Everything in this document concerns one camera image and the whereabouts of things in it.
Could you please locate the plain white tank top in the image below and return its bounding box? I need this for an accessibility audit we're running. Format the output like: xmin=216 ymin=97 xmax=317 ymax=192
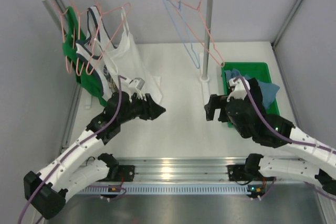
xmin=102 ymin=9 xmax=163 ymax=104

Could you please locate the pink wire hanger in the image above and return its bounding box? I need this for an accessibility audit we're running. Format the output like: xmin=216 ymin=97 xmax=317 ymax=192
xmin=87 ymin=0 xmax=132 ymax=76

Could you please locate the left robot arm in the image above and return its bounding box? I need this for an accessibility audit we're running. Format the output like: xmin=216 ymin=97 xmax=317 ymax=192
xmin=23 ymin=91 xmax=166 ymax=220

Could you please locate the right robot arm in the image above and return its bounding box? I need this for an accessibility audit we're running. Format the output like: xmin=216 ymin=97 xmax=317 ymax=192
xmin=204 ymin=94 xmax=335 ymax=195

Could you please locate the green tank top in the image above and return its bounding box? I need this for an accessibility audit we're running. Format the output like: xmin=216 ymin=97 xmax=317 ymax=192
xmin=62 ymin=6 xmax=107 ymax=107

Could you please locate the white printed tank top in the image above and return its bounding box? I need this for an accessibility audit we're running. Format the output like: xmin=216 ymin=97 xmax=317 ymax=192
xmin=76 ymin=6 xmax=116 ymax=101

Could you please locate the pink hanger holding printed top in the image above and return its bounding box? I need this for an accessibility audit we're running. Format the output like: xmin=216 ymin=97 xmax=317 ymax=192
xmin=64 ymin=0 xmax=102 ymax=76

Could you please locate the black garment in bin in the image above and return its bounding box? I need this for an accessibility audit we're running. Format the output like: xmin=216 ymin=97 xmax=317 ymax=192
xmin=246 ymin=78 xmax=266 ymax=116

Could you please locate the blue garment in bin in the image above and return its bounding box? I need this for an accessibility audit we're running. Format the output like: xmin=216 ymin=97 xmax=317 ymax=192
xmin=224 ymin=69 xmax=280 ymax=110

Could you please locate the green plastic bin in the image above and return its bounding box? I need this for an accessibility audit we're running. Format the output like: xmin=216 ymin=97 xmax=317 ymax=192
xmin=222 ymin=62 xmax=280 ymax=115

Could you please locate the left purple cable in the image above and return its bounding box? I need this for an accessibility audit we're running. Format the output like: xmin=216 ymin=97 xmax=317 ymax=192
xmin=17 ymin=75 xmax=132 ymax=224

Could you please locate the purple cable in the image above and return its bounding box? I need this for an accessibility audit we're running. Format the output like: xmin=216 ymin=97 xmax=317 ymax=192
xmin=230 ymin=76 xmax=336 ymax=204
xmin=17 ymin=75 xmax=132 ymax=224

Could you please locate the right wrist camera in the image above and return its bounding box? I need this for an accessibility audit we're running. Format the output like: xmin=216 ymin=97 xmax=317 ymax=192
xmin=227 ymin=77 xmax=250 ymax=102

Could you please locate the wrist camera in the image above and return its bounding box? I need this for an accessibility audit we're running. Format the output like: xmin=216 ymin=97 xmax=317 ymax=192
xmin=125 ymin=78 xmax=145 ymax=98
xmin=227 ymin=77 xmax=250 ymax=102

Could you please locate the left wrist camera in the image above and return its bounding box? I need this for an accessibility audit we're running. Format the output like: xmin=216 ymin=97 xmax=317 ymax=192
xmin=125 ymin=78 xmax=145 ymax=98

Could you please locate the pink hanger near right post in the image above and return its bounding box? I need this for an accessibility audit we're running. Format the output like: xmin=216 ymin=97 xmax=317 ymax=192
xmin=162 ymin=0 xmax=225 ymax=69

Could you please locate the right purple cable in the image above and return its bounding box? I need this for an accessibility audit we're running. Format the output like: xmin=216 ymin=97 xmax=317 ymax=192
xmin=230 ymin=76 xmax=336 ymax=204

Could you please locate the aluminium mounting rail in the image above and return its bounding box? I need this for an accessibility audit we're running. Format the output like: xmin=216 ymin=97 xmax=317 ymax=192
xmin=60 ymin=157 xmax=323 ymax=196

